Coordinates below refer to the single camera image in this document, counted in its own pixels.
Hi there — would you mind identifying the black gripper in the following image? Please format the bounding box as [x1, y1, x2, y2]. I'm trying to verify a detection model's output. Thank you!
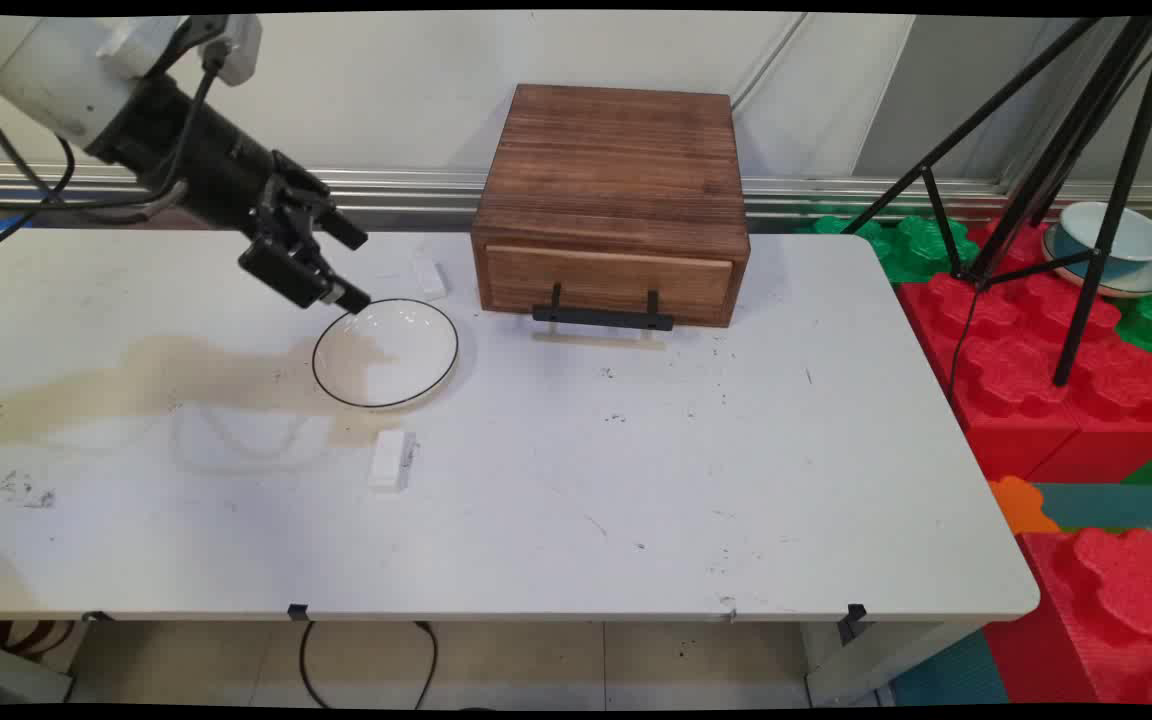
[86, 75, 373, 315]

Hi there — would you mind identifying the white rectangular block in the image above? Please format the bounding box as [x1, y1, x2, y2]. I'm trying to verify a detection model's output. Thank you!
[411, 255, 449, 301]
[368, 430, 419, 493]

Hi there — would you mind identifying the white plate with black rim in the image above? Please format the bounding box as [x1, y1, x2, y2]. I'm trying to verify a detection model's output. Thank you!
[312, 298, 460, 410]

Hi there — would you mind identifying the dark wooden drawer cabinet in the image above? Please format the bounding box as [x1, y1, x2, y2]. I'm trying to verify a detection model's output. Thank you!
[471, 84, 752, 329]

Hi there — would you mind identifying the white table leg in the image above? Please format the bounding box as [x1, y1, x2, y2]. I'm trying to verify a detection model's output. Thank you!
[0, 635, 74, 704]
[801, 620, 982, 706]

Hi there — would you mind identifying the large red foam block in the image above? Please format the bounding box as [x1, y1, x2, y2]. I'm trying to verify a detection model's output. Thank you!
[898, 218, 1152, 483]

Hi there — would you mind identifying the orange foam piece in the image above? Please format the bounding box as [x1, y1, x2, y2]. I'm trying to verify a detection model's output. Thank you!
[988, 476, 1062, 536]

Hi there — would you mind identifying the teal foam mat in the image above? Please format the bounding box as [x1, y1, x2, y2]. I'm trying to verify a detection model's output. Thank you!
[891, 630, 1009, 706]
[1036, 483, 1152, 531]

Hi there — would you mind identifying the black tripod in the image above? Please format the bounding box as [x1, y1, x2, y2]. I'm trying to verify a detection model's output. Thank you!
[841, 15, 1152, 389]

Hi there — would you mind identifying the light blue bowl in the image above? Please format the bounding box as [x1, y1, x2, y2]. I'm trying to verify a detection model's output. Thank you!
[1054, 202, 1152, 281]

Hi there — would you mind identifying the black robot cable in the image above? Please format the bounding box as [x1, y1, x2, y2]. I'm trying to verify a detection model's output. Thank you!
[0, 40, 229, 263]

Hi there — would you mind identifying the white mounted wrist camera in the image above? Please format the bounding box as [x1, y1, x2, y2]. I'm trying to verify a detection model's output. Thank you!
[98, 15, 263, 87]

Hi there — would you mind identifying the black floor cable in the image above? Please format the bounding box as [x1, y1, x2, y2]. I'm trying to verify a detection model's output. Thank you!
[299, 620, 438, 709]

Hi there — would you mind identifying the aluminium wall rail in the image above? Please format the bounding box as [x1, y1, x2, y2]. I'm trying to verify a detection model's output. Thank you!
[0, 163, 1152, 229]

